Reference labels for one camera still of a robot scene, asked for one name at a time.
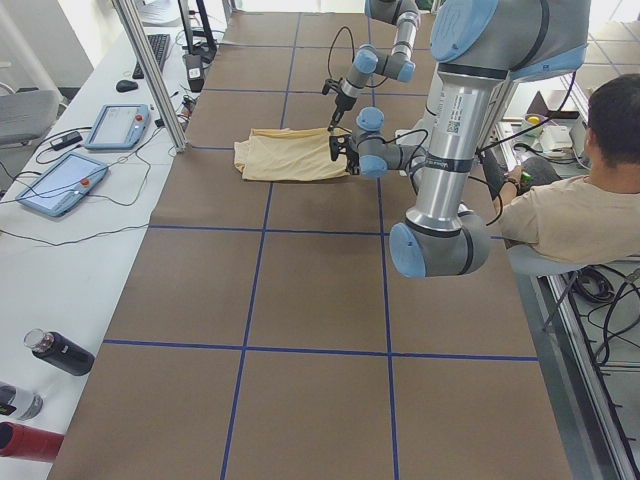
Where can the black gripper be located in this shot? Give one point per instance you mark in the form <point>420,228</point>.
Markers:
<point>351,151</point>
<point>343,104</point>

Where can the cream long-sleeve graphic shirt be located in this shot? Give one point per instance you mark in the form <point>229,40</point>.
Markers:
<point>287,155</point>

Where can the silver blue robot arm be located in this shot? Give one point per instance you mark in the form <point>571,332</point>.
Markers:
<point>393,62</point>
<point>477,46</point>

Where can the black computer mouse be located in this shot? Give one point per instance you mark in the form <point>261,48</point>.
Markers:
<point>123,86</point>

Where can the far blue teach pendant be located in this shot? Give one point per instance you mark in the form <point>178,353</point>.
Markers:
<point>118,127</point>

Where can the blue teach pendant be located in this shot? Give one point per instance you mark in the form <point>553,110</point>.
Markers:
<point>62,186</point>
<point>118,127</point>

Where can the person in beige shirt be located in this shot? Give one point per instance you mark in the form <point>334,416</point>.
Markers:
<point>586,219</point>

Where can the near blue teach pendant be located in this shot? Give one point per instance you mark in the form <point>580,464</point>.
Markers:
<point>62,186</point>

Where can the black water bottle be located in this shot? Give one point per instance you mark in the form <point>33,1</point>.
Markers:
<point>59,351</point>

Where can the red water bottle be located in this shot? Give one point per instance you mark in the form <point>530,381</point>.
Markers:
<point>28,443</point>

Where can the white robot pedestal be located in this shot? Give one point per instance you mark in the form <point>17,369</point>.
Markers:
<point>420,133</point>

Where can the aluminium frame post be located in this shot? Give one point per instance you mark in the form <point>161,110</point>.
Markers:
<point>134,29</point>

